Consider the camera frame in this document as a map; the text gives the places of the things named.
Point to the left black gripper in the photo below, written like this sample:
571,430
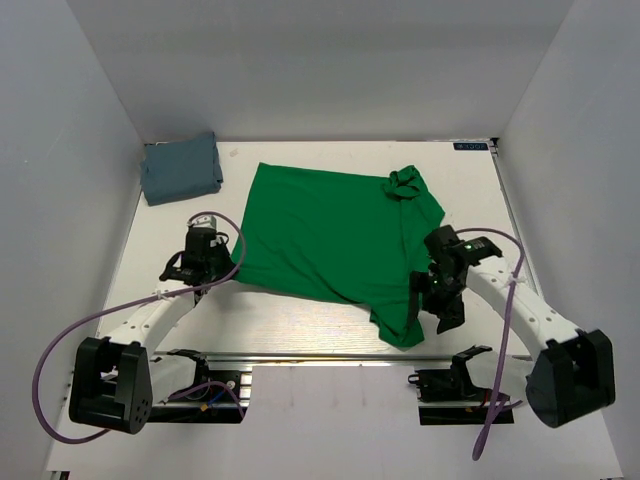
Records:
222,249

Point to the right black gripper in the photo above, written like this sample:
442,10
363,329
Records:
452,315

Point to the green t shirt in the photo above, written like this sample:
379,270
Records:
341,238

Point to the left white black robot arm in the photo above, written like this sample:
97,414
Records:
119,377

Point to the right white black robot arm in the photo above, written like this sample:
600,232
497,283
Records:
569,372

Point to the folded blue-grey t shirt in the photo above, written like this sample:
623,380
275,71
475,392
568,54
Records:
181,170

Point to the blue label sticker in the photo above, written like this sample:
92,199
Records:
470,146

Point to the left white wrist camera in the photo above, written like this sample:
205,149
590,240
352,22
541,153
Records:
206,220

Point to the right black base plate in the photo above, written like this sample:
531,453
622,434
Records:
445,401

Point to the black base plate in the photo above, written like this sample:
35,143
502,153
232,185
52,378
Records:
445,401
223,401

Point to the aluminium table rail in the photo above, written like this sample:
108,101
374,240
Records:
297,358

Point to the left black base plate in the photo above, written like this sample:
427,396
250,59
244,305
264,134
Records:
223,401

